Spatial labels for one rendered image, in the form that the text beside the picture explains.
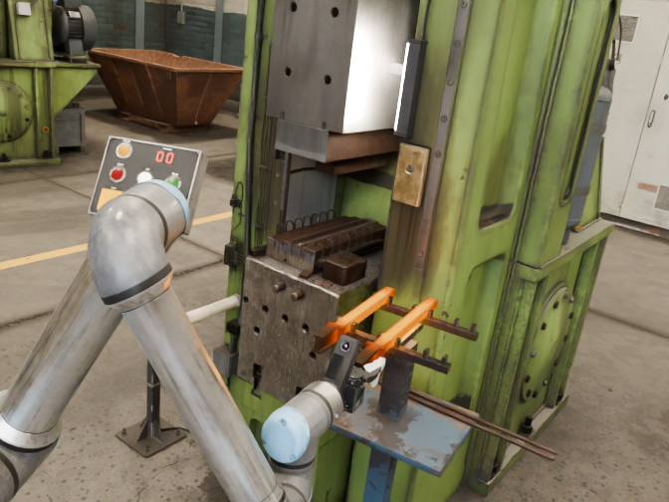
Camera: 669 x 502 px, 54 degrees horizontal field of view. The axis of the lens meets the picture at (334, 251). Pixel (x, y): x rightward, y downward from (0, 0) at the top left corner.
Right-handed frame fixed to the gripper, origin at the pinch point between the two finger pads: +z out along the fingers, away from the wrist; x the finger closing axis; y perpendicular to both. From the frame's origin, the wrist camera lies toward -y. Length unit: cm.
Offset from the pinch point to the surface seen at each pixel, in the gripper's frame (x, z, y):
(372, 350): 0.4, -0.3, -1.3
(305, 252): -45, 43, -1
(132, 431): -113, 40, 96
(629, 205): 13, 566, 73
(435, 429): 12.8, 20.4, 26.2
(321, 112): -44, 43, -44
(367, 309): -10.6, 19.2, -0.9
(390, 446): 6.4, 6.4, 26.3
